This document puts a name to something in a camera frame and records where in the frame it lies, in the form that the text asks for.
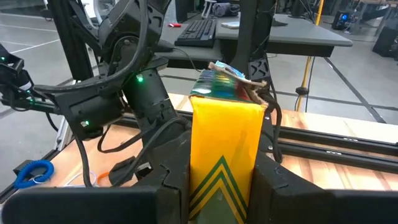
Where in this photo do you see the white flat device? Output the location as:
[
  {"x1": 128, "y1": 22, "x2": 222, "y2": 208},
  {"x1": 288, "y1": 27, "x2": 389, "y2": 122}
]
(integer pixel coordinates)
[{"x1": 220, "y1": 21, "x2": 241, "y2": 30}]

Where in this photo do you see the black computer tower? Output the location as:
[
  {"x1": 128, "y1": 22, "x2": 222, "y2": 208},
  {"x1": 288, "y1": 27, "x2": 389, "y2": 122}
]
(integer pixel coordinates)
[{"x1": 372, "y1": 26, "x2": 398, "y2": 58}]

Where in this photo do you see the black monitor stand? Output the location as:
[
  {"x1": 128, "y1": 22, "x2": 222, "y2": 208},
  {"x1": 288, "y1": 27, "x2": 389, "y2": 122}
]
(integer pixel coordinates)
[{"x1": 174, "y1": 0, "x2": 195, "y2": 23}]

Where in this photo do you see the computer with blue light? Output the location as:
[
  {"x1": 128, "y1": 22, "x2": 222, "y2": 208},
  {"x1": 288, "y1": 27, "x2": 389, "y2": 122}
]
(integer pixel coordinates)
[{"x1": 331, "y1": 11, "x2": 354, "y2": 31}]

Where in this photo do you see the dark bag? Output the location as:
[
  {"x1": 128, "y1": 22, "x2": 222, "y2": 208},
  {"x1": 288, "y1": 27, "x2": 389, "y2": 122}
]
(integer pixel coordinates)
[{"x1": 212, "y1": 2, "x2": 241, "y2": 18}]

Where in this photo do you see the white chair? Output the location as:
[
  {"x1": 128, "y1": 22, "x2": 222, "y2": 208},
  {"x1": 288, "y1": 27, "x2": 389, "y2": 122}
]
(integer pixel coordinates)
[{"x1": 200, "y1": 0, "x2": 218, "y2": 19}]

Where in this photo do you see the yellow hanging cable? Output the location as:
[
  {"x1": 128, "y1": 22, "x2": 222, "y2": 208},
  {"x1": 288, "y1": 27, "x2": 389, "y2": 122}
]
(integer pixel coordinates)
[{"x1": 295, "y1": 0, "x2": 326, "y2": 113}]

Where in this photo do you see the black keyboard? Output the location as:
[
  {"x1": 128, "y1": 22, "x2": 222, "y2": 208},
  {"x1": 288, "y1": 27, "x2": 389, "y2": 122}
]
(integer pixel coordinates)
[{"x1": 174, "y1": 18, "x2": 218, "y2": 49}]

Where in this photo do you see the yellow crayon box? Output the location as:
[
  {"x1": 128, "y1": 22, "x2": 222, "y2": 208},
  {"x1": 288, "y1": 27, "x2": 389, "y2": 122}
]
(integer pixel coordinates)
[{"x1": 188, "y1": 60, "x2": 269, "y2": 224}]

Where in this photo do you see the black aluminium rig frame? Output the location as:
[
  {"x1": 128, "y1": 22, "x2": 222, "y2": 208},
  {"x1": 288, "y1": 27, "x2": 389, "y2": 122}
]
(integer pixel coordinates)
[{"x1": 0, "y1": 0, "x2": 398, "y2": 203}]

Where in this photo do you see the silver aluminium bar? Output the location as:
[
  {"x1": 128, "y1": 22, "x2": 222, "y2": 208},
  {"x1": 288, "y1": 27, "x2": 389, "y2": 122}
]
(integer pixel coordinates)
[{"x1": 54, "y1": 116, "x2": 75, "y2": 152}]

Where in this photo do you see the blue coil wristband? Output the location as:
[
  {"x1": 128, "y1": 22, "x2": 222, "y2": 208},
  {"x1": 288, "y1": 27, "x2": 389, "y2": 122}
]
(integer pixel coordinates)
[{"x1": 14, "y1": 159, "x2": 55, "y2": 190}]

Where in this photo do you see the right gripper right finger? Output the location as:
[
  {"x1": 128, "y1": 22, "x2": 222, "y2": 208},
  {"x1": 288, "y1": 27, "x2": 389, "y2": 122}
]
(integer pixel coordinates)
[{"x1": 248, "y1": 151, "x2": 398, "y2": 224}]

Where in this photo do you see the thin orange rubber band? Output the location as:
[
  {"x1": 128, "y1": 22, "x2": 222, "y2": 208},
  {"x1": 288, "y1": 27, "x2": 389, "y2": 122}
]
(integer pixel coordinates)
[{"x1": 95, "y1": 170, "x2": 110, "y2": 186}]

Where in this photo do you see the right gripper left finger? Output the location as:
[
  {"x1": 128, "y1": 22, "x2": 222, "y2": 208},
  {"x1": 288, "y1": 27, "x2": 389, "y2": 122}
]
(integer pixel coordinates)
[{"x1": 0, "y1": 131, "x2": 192, "y2": 224}]

